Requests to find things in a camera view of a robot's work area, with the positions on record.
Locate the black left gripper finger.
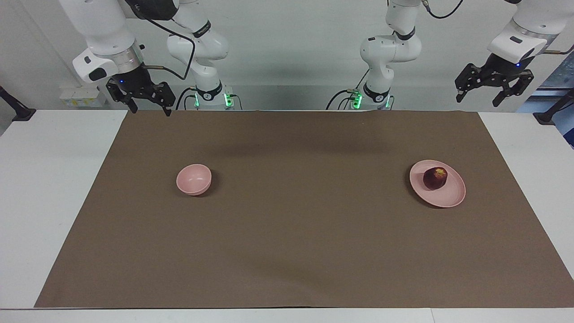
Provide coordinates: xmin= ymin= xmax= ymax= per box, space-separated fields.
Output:
xmin=492 ymin=70 xmax=535 ymax=108
xmin=455 ymin=64 xmax=487 ymax=103

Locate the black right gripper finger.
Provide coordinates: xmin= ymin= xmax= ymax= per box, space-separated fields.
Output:
xmin=106 ymin=79 xmax=138 ymax=113
xmin=146 ymin=82 xmax=176 ymax=117

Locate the dark red apple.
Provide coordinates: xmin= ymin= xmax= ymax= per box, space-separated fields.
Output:
xmin=423 ymin=167 xmax=448 ymax=191

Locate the small pink bowl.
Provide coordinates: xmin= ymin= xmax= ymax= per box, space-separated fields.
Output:
xmin=176 ymin=164 xmax=212 ymax=196

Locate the pink plate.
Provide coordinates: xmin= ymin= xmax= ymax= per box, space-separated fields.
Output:
xmin=409 ymin=160 xmax=466 ymax=208

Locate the white power strip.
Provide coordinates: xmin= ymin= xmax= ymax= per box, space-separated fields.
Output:
xmin=59 ymin=87 xmax=107 ymax=109

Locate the black table clamp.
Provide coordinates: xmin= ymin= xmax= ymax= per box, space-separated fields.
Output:
xmin=533 ymin=87 xmax=574 ymax=126
xmin=0 ymin=85 xmax=37 ymax=122

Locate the brown table mat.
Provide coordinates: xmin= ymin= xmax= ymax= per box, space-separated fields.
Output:
xmin=34 ymin=109 xmax=574 ymax=309

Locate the black base cable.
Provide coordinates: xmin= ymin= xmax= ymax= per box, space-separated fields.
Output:
xmin=174 ymin=87 xmax=198 ymax=111
xmin=326 ymin=89 xmax=361 ymax=111

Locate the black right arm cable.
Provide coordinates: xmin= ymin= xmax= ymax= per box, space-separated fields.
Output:
xmin=123 ymin=0 xmax=196 ymax=82

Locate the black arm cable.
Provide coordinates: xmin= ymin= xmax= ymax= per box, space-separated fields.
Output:
xmin=421 ymin=0 xmax=574 ymax=55
xmin=123 ymin=0 xmax=196 ymax=82

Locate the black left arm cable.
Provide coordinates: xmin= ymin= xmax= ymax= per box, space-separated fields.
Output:
xmin=421 ymin=0 xmax=574 ymax=55

